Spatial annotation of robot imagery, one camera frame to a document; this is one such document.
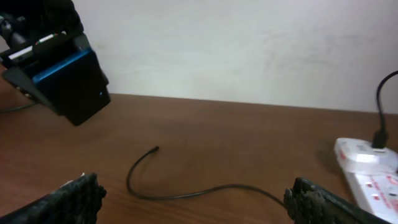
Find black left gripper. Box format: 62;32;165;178
1;0;95;115

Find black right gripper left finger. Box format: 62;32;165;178
1;173;107;224

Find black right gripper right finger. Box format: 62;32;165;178
284;177;389;224

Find black USB charging cable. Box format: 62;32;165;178
126;70;398;208

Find blue Galaxy smartphone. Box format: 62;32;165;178
32;48;111;126

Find white USB charger adapter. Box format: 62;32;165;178
334;138;397;175

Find white power strip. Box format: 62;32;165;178
341;168;397;223

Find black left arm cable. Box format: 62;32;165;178
0;102;38;114

